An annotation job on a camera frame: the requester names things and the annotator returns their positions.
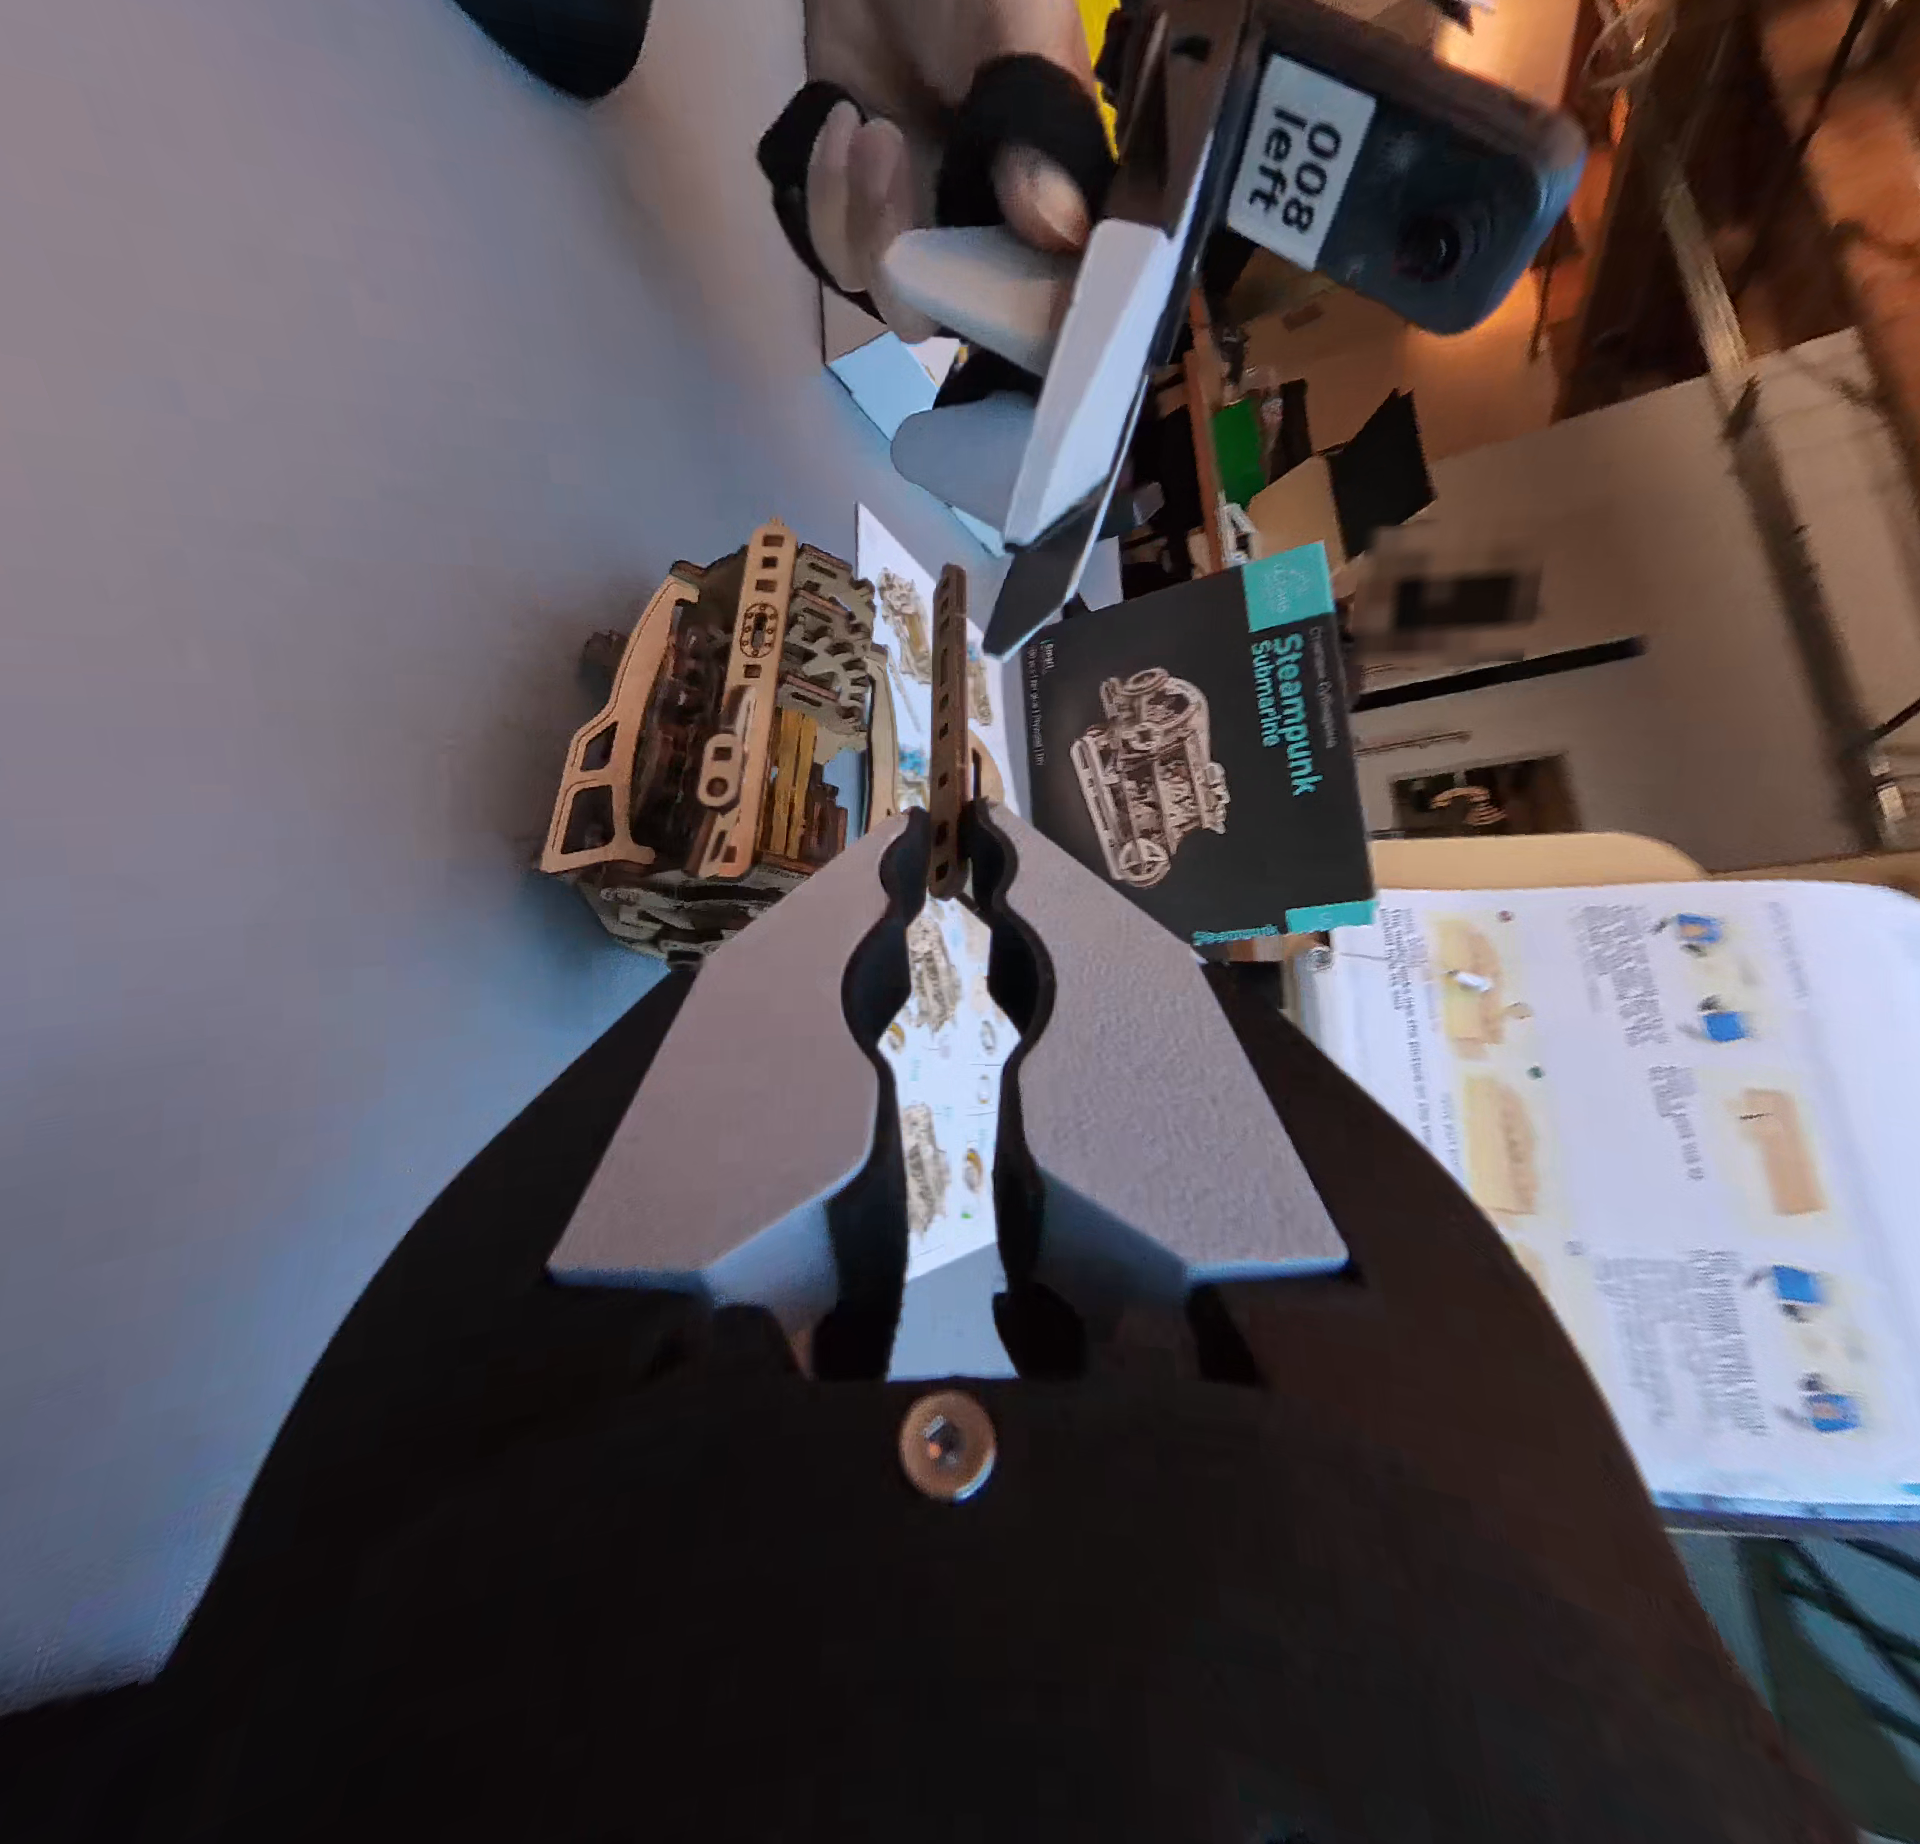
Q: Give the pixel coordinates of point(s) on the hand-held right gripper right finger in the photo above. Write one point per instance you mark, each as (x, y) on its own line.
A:
(1172, 1125)

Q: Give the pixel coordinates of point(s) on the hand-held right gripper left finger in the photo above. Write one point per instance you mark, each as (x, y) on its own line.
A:
(721, 1125)

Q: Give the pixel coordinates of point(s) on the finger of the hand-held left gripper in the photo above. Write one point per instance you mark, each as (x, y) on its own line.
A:
(1053, 588)
(1105, 356)

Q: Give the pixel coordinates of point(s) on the wooden submarine model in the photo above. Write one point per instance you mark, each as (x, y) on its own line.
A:
(644, 768)

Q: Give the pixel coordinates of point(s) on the black model kit box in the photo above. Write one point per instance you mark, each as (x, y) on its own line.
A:
(1201, 768)

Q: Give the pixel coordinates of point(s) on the person's left hand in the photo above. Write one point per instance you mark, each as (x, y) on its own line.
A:
(929, 15)

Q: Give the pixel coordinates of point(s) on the green plastic crate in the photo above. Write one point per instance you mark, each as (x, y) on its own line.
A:
(1240, 452)

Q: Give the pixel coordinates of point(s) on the illustrated instruction booklet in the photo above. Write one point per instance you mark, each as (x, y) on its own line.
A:
(948, 1066)

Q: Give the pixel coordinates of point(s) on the white cardboard tray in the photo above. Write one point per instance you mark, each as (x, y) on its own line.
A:
(870, 377)

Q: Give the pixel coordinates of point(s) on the laminated instruction board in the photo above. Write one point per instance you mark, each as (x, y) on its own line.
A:
(1619, 1200)

